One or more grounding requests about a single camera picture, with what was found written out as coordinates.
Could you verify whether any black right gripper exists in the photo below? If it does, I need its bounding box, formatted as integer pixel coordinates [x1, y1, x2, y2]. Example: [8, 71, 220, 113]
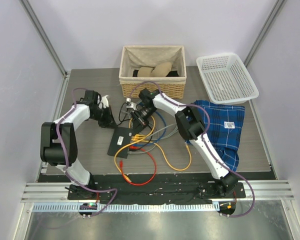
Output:
[130, 106, 158, 137]

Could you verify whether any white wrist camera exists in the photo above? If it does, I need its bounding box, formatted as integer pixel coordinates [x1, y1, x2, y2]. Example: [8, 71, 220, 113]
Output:
[125, 97, 137, 112]
[99, 95, 110, 109]

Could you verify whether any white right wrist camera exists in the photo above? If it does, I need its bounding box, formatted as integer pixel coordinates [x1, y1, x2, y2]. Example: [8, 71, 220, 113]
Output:
[125, 97, 137, 112]

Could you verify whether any blue ethernet cable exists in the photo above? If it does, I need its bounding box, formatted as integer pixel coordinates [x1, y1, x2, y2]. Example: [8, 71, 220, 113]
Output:
[132, 109, 176, 146]

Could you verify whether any wicker basket with liner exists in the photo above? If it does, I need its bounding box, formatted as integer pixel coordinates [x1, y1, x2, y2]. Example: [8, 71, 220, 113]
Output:
[118, 45, 187, 99]

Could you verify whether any yellow ethernet cable long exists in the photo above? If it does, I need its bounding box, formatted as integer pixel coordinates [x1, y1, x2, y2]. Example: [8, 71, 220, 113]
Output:
[131, 113, 193, 172]

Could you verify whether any red ethernet cable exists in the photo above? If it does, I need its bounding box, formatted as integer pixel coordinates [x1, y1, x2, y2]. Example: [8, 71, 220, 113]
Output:
[118, 146, 157, 186]

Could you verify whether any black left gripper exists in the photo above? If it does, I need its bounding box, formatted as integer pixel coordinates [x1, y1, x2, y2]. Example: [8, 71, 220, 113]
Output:
[91, 105, 119, 130]

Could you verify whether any white plastic perforated basket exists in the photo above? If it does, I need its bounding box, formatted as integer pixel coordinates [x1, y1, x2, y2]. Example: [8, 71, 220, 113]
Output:
[196, 53, 259, 105]

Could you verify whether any blue plaid shirt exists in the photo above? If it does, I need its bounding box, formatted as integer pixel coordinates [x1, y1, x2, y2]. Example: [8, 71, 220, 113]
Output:
[194, 100, 246, 172]

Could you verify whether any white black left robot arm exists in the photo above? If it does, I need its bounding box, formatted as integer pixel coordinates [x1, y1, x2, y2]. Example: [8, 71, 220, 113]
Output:
[40, 89, 117, 200]

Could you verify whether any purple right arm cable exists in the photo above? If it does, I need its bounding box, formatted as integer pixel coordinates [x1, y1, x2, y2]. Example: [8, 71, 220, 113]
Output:
[128, 81, 256, 219]

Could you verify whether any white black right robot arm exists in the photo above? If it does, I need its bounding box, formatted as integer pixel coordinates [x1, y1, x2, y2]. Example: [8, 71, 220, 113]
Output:
[138, 88, 238, 198]

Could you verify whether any grey ethernet cable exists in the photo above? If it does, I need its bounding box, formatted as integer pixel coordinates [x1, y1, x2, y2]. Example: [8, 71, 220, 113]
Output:
[122, 99, 186, 153]

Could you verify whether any black network switch box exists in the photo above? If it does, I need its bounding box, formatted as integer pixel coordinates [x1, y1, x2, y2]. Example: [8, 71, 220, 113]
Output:
[107, 126, 133, 157]

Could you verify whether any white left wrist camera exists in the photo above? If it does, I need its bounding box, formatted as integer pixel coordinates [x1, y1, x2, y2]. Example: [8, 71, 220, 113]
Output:
[99, 95, 110, 109]

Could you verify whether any beige shoe in basket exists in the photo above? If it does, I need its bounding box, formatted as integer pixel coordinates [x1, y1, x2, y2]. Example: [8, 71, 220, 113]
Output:
[132, 62, 172, 78]

